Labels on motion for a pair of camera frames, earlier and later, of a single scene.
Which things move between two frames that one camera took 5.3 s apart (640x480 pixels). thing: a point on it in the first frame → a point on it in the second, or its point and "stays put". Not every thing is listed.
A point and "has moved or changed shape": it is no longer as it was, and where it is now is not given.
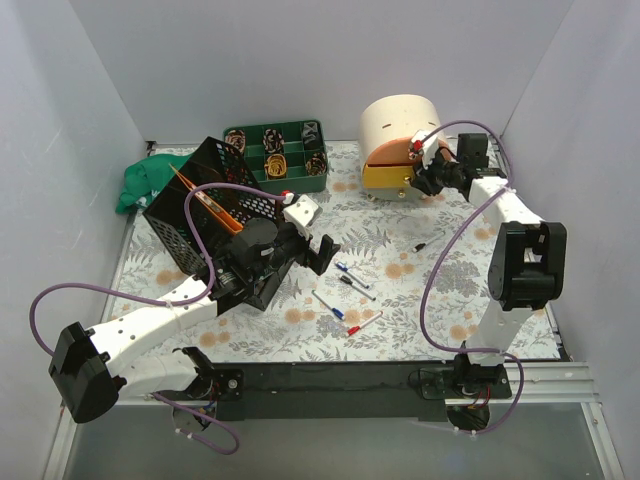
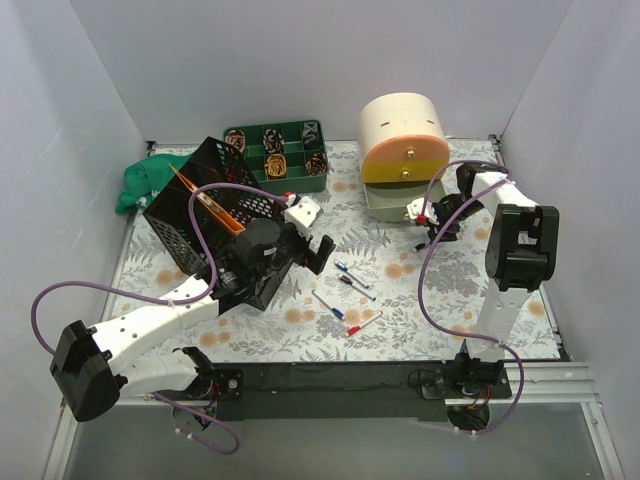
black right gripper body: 426,177 → 441,220
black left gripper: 310,251 stays put
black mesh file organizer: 220,217 stays put
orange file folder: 225,217 stays put
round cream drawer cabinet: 386,129 has moved or changed shape
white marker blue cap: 336,312 stays put
